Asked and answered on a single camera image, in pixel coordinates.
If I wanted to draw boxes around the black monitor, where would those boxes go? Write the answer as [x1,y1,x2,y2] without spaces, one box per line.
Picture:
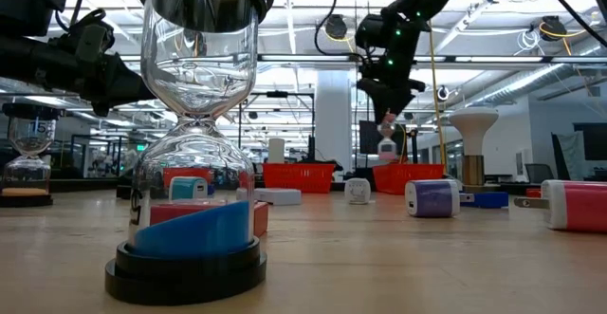
[359,120,407,156]

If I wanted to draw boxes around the white digital timer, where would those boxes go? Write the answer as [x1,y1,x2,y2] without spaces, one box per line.
[235,187,303,207]

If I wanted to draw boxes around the white cylinder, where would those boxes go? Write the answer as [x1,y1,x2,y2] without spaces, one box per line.
[267,137,286,165]

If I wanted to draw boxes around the red plastic basket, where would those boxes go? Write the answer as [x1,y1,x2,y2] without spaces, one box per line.
[372,162,446,195]
[262,162,337,194]

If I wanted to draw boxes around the blue sand hourglass black caps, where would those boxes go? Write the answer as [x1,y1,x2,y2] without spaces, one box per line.
[104,0,275,306]

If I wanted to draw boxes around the dark office chair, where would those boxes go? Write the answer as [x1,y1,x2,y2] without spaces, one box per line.
[524,162,555,185]

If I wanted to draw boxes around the long ceiling light bar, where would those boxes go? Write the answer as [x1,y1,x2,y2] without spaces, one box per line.
[118,53,607,65]

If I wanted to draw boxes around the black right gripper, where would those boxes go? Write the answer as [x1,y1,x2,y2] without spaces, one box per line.
[356,21,428,125]

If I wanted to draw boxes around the grey board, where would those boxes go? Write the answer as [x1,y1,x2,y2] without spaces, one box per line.
[550,131,588,181]

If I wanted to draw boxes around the orange sand hourglass black caps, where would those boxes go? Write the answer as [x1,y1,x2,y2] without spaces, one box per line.
[0,102,65,209]

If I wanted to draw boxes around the black rack frame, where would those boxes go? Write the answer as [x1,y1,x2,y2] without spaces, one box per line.
[238,90,316,163]

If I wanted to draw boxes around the pink capped hourglass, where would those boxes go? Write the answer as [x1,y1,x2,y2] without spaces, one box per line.
[377,109,399,163]

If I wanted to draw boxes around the pink and white wall charger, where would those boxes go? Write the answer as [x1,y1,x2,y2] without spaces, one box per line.
[513,178,607,234]

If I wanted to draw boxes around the black ceiling cable reel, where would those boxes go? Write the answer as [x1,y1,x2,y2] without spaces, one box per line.
[539,15,568,43]
[324,13,349,41]

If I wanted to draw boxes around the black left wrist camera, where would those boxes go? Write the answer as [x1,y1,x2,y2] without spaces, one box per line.
[70,9,116,64]

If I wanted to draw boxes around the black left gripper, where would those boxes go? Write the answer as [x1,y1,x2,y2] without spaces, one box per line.
[45,42,158,117]

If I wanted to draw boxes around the dark wall screen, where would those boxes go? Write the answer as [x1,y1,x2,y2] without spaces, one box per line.
[572,122,607,162]

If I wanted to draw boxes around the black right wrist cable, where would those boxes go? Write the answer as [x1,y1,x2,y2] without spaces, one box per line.
[313,0,607,59]

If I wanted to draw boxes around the white mushroom lamp wooden base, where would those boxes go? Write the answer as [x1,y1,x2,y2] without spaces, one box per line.
[448,106,502,195]

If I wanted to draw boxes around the purple and white wall charger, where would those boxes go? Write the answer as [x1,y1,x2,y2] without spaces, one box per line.
[404,178,475,218]

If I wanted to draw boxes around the teal and white wall charger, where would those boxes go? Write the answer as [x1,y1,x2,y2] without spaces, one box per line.
[169,175,210,201]

